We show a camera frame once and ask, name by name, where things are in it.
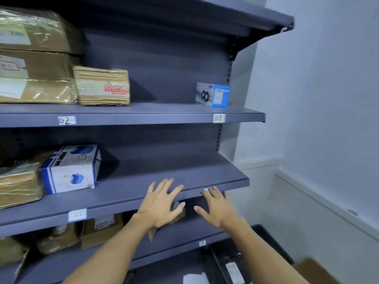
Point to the person's left hand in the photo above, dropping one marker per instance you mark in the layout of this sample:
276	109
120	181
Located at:
157	209

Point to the person's right hand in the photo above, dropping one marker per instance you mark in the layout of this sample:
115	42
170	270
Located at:
219	211

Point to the person's right middle finger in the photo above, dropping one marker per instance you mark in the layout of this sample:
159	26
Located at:
212	193

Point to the person's left thumb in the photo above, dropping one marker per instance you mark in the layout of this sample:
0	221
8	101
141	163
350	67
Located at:
178	210

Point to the person's left little finger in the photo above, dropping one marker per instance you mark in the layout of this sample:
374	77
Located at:
151	188

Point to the person's right thumb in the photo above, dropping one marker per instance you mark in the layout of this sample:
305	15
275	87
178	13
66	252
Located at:
200	212

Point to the person's left middle finger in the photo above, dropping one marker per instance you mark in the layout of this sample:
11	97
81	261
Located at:
167	186

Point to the person's right little finger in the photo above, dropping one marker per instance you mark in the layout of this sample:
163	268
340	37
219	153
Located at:
225	199

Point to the person's left forearm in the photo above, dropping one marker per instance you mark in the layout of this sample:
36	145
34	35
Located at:
112	254

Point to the person's right forearm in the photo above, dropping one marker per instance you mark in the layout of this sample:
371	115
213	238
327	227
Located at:
260	257

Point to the white handwritten shelf label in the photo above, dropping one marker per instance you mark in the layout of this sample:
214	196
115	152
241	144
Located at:
67	120
77	215
202	243
218	118

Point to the black plastic bin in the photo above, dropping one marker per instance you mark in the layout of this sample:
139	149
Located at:
228	260

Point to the cardboard box white label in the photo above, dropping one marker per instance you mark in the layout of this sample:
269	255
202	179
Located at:
102	229

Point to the white paper sheet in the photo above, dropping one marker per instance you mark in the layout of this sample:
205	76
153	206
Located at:
195	278

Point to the white box blue print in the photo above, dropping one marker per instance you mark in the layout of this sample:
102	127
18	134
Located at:
69	170

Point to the small blue white box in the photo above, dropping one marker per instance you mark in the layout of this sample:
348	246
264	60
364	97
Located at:
213	94

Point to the brown wrapped parcel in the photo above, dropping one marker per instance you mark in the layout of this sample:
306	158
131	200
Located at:
57	239
13	251

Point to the small cardboard box red print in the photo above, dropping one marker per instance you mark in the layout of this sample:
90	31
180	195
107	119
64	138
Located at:
102	85

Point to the open brown cardboard box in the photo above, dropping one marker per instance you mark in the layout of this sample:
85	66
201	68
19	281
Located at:
313	273

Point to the dark grey metal shelving unit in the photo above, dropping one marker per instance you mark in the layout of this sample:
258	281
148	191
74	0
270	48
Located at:
165	70

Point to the taped brown parcel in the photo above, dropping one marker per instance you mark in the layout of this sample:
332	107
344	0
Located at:
19	186

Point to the large cardboard box red stamp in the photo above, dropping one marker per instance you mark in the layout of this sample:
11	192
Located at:
41	76

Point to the large taped cardboard box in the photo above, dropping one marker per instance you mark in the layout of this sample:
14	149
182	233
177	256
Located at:
38	31

